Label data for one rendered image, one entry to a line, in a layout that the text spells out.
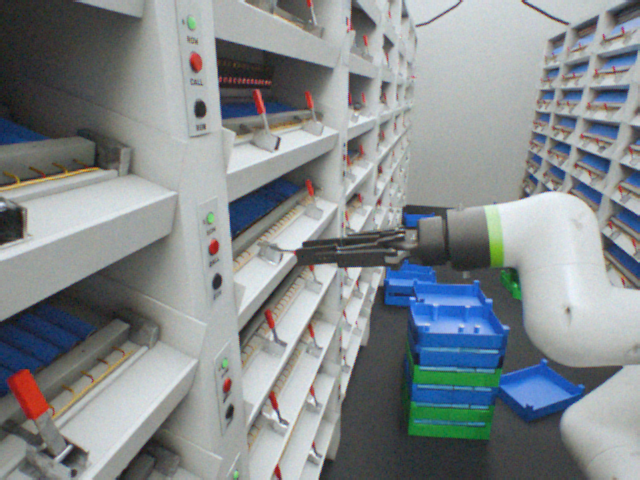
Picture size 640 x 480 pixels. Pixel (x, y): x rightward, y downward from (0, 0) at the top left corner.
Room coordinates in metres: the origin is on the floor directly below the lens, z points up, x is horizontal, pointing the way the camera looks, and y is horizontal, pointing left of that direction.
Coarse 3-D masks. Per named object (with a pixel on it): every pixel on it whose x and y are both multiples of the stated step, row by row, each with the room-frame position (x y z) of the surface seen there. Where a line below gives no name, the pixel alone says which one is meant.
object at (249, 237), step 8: (296, 192) 0.96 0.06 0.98; (304, 192) 0.98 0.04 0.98; (288, 200) 0.89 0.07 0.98; (296, 200) 0.91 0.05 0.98; (304, 200) 0.96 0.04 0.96; (280, 208) 0.83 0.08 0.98; (288, 208) 0.86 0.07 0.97; (272, 216) 0.77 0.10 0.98; (280, 216) 0.81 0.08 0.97; (256, 224) 0.71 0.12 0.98; (264, 224) 0.72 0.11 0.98; (272, 224) 0.76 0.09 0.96; (248, 232) 0.67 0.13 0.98; (256, 232) 0.68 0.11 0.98; (264, 232) 0.73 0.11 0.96; (240, 240) 0.63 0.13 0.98; (248, 240) 0.64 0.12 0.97; (256, 240) 0.69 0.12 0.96; (232, 248) 0.60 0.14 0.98; (240, 248) 0.61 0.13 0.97; (232, 256) 0.59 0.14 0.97; (240, 256) 0.60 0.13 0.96
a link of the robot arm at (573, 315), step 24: (576, 264) 0.45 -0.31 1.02; (528, 288) 0.46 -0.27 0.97; (552, 288) 0.44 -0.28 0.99; (576, 288) 0.42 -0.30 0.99; (600, 288) 0.42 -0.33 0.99; (624, 288) 0.45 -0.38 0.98; (528, 312) 0.44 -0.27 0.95; (552, 312) 0.42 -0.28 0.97; (576, 312) 0.40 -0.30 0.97; (600, 312) 0.40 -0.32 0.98; (624, 312) 0.40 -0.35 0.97; (528, 336) 0.44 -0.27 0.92; (552, 336) 0.40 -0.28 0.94; (576, 336) 0.39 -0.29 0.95; (600, 336) 0.39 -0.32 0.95; (624, 336) 0.39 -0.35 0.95; (552, 360) 0.41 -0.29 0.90; (576, 360) 0.39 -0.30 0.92; (600, 360) 0.39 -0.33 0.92; (624, 360) 0.39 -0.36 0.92
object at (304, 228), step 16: (288, 176) 1.09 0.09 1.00; (304, 176) 1.07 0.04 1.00; (320, 192) 1.04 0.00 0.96; (336, 192) 1.05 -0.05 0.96; (304, 208) 0.94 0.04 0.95; (320, 208) 0.97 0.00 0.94; (336, 208) 1.05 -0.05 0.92; (304, 224) 0.84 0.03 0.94; (320, 224) 0.88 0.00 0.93; (288, 240) 0.74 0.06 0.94; (304, 240) 0.76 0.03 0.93; (256, 256) 0.64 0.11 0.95; (288, 256) 0.67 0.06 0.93; (240, 272) 0.58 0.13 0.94; (256, 272) 0.59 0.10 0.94; (272, 272) 0.60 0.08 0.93; (240, 288) 0.46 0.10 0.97; (256, 288) 0.54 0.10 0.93; (272, 288) 0.62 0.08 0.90; (240, 304) 0.47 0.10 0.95; (256, 304) 0.54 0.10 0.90; (240, 320) 0.49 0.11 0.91
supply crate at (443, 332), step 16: (416, 304) 1.35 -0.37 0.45; (432, 304) 1.35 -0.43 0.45; (448, 304) 1.35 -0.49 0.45; (416, 320) 1.31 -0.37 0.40; (432, 320) 1.31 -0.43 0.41; (448, 320) 1.31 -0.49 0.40; (480, 320) 1.31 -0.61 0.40; (496, 320) 1.24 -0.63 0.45; (416, 336) 1.17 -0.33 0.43; (432, 336) 1.16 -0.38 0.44; (448, 336) 1.15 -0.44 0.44; (464, 336) 1.15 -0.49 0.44; (480, 336) 1.15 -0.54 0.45; (496, 336) 1.14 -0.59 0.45
